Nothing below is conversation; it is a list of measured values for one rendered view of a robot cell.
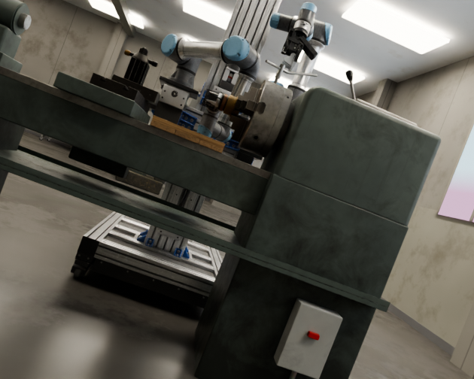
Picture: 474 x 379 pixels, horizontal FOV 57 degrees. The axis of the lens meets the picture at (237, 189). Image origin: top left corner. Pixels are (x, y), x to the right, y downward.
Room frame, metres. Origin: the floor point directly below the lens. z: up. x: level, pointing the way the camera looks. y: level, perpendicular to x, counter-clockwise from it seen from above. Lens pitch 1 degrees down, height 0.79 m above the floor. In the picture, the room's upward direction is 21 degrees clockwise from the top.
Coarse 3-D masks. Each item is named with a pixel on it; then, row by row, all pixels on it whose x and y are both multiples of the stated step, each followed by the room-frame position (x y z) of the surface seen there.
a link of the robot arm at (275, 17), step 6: (270, 18) 2.20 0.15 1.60; (276, 18) 2.18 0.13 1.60; (282, 18) 2.18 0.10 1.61; (288, 18) 2.17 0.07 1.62; (270, 24) 2.21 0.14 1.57; (276, 24) 2.19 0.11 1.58; (282, 24) 2.18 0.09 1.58; (288, 24) 2.17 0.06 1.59; (282, 30) 2.21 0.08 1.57; (288, 30) 2.19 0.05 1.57
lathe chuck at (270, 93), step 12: (264, 84) 1.83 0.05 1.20; (276, 84) 1.87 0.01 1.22; (264, 96) 1.78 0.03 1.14; (276, 96) 1.80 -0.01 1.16; (264, 108) 1.78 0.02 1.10; (276, 108) 1.78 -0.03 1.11; (252, 120) 1.78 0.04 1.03; (264, 120) 1.78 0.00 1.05; (252, 132) 1.80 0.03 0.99; (264, 132) 1.79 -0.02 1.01; (240, 144) 1.88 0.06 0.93; (252, 144) 1.84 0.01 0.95
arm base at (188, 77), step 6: (180, 66) 2.44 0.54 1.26; (174, 72) 2.45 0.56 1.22; (180, 72) 2.43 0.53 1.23; (186, 72) 2.44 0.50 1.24; (192, 72) 2.46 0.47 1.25; (174, 78) 2.43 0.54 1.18; (180, 78) 2.42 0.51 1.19; (186, 78) 2.43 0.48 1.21; (192, 78) 2.46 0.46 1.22; (186, 84) 2.43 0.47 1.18; (192, 84) 2.47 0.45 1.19
